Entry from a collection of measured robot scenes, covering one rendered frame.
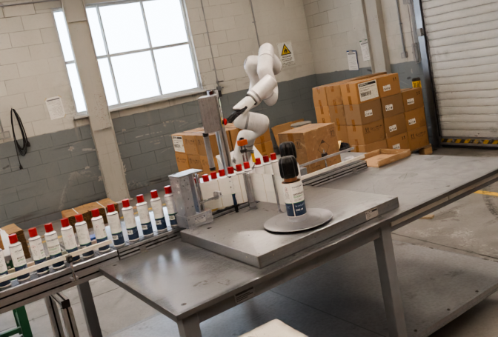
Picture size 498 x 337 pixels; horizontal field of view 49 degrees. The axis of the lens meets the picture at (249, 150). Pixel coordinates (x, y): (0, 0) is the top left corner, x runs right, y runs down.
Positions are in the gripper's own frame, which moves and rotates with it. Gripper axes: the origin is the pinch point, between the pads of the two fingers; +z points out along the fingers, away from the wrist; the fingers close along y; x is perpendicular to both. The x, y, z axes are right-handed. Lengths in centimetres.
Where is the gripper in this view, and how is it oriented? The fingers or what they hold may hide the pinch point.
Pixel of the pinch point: (230, 118)
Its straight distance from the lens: 292.4
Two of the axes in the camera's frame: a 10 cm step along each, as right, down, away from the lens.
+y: 3.3, 0.8, -9.4
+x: 6.3, 7.2, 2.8
